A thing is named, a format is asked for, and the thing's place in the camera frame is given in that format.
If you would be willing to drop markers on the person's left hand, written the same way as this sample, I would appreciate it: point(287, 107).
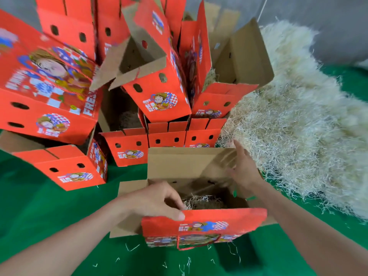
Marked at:
point(152, 201)

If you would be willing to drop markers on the person's right hand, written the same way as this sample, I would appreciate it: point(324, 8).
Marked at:
point(246, 169)

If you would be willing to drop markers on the small straw filler clump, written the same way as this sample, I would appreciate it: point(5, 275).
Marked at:
point(204, 201)

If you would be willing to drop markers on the pile of wood wool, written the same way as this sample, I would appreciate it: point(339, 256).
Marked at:
point(299, 129)

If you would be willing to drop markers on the person's right forearm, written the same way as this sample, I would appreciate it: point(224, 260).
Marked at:
point(310, 230)

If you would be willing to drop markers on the person's left forearm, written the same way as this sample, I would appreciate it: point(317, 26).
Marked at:
point(57, 244)

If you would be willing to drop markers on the white pole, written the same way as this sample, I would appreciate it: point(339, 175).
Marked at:
point(263, 8)

